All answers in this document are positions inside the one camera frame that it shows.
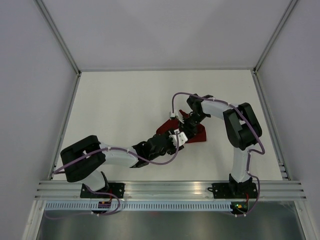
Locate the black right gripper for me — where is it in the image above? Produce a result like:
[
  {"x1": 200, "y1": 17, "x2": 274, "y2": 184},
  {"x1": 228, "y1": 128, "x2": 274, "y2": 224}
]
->
[{"x1": 177, "y1": 113, "x2": 208, "y2": 141}]

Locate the dark red cloth napkin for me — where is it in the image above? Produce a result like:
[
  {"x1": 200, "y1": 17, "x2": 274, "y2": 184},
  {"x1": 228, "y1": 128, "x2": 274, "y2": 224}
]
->
[{"x1": 156, "y1": 119, "x2": 207, "y2": 144}]

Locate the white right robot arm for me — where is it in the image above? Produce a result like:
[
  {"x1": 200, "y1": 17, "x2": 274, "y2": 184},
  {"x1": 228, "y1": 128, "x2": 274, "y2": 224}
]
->
[{"x1": 179, "y1": 92, "x2": 265, "y2": 198}]

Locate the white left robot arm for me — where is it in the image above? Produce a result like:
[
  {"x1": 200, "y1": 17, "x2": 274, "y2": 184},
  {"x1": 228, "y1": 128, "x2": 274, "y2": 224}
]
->
[{"x1": 54, "y1": 129, "x2": 188, "y2": 198}]

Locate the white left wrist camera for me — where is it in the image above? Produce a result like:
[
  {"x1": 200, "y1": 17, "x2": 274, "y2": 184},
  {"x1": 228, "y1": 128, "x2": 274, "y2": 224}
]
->
[{"x1": 169, "y1": 129, "x2": 188, "y2": 147}]

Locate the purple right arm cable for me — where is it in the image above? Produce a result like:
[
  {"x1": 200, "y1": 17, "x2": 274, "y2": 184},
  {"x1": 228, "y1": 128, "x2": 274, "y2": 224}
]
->
[{"x1": 170, "y1": 91, "x2": 266, "y2": 218}]

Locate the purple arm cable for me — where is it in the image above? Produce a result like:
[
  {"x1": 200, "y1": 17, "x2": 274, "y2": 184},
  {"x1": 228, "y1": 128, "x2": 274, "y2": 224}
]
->
[
  {"x1": 44, "y1": 132, "x2": 181, "y2": 221},
  {"x1": 170, "y1": 91, "x2": 266, "y2": 218}
]

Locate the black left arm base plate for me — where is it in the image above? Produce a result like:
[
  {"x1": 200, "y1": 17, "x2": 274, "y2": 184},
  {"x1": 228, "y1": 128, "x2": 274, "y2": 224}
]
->
[{"x1": 80, "y1": 182, "x2": 125, "y2": 199}]

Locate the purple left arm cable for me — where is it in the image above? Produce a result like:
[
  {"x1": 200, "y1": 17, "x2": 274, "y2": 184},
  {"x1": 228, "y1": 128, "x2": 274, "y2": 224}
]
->
[{"x1": 44, "y1": 132, "x2": 181, "y2": 221}]

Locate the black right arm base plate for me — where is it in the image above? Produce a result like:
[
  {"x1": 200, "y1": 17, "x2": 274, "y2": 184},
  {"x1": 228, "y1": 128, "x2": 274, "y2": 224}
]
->
[{"x1": 207, "y1": 183, "x2": 258, "y2": 200}]

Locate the aluminium front rail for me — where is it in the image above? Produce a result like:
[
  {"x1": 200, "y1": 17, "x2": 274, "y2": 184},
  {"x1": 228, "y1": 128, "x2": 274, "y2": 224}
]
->
[{"x1": 34, "y1": 180, "x2": 307, "y2": 202}]

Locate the white slotted cable duct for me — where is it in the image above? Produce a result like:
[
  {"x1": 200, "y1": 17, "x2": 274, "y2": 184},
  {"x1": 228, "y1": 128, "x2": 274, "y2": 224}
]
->
[{"x1": 45, "y1": 200, "x2": 232, "y2": 212}]

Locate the aluminium right frame post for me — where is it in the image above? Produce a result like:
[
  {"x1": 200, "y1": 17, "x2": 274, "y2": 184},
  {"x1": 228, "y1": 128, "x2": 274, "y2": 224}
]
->
[{"x1": 252, "y1": 0, "x2": 300, "y2": 75}]

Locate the aluminium frame post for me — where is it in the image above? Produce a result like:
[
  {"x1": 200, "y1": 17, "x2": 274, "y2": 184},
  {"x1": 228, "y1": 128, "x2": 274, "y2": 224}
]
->
[
  {"x1": 33, "y1": 0, "x2": 81, "y2": 76},
  {"x1": 252, "y1": 0, "x2": 300, "y2": 75}
]

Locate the aluminium left frame post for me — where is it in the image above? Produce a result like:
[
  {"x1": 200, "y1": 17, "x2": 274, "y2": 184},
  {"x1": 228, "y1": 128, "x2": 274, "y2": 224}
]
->
[{"x1": 33, "y1": 0, "x2": 81, "y2": 76}]

